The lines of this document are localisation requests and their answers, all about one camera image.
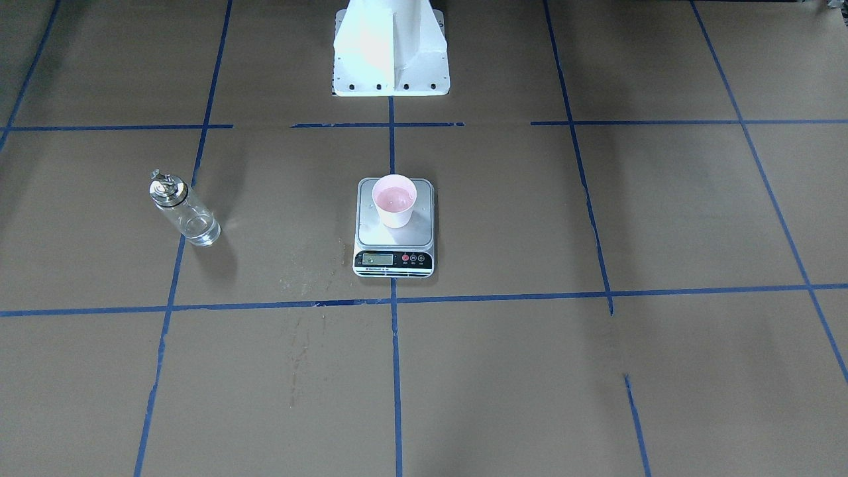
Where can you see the glass sauce bottle steel spout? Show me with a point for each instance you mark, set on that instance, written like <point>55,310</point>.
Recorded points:
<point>178,202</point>

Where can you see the grey digital kitchen scale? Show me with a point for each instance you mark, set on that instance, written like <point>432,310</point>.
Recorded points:
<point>389,247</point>

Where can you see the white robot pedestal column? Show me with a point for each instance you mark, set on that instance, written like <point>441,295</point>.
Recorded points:
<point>390,49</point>

